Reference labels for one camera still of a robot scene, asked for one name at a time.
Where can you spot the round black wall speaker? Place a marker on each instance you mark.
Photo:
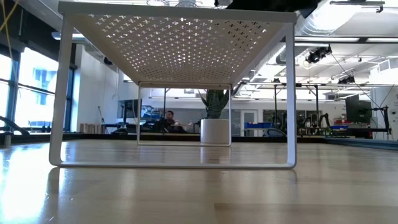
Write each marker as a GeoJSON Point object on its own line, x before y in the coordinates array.
{"type": "Point", "coordinates": [108, 60]}

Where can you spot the black station frame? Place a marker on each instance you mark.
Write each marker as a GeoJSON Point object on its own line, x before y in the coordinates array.
{"type": "Point", "coordinates": [275, 102]}

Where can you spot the black aluminium table frame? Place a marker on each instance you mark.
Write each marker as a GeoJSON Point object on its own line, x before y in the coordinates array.
{"type": "Point", "coordinates": [124, 137]}

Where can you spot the silver ceiling duct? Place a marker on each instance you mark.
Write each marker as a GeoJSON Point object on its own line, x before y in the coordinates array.
{"type": "Point", "coordinates": [311, 26]}

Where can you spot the white ceiling light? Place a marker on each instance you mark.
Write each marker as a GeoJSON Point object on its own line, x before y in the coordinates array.
{"type": "Point", "coordinates": [62, 35]}

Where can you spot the black computer monitor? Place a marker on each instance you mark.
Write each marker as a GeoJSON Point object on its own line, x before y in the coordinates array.
{"type": "Point", "coordinates": [132, 107]}
{"type": "Point", "coordinates": [357, 110]}

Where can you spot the long ceiling light strip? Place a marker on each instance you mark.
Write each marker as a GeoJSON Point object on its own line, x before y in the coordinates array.
{"type": "Point", "coordinates": [329, 39]}

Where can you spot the black office chair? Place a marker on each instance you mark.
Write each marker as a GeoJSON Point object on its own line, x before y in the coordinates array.
{"type": "Point", "coordinates": [276, 133]}

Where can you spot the blue storage bins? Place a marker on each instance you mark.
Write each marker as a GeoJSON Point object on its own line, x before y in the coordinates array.
{"type": "Point", "coordinates": [253, 125]}

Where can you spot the white perforated metal shelf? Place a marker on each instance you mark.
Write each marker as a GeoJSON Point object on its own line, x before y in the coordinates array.
{"type": "Point", "coordinates": [180, 46]}

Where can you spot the person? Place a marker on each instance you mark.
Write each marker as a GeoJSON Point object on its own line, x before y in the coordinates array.
{"type": "Point", "coordinates": [169, 123]}

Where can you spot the snake plant in white pot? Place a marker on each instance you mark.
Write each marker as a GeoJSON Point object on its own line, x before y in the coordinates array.
{"type": "Point", "coordinates": [215, 130]}

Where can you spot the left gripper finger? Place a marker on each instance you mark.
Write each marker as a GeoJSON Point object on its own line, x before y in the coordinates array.
{"type": "Point", "coordinates": [14, 124]}

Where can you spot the black ceiling camera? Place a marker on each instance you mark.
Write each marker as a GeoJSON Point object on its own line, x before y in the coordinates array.
{"type": "Point", "coordinates": [317, 55]}
{"type": "Point", "coordinates": [346, 80]}

